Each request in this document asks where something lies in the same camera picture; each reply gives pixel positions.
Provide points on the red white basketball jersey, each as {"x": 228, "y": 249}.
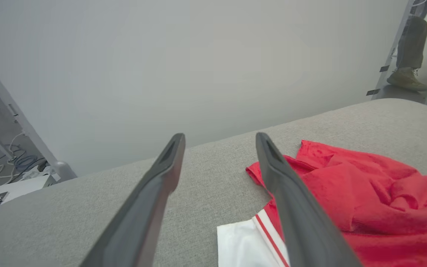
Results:
{"x": 365, "y": 200}

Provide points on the white power strip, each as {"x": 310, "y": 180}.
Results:
{"x": 41, "y": 172}

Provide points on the person leg with olive shoe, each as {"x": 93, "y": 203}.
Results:
{"x": 411, "y": 44}

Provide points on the metal post with black tape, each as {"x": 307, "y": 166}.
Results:
{"x": 397, "y": 48}

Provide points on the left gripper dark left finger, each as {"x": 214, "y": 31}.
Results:
{"x": 143, "y": 207}

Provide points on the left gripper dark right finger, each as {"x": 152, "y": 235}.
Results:
{"x": 298, "y": 215}

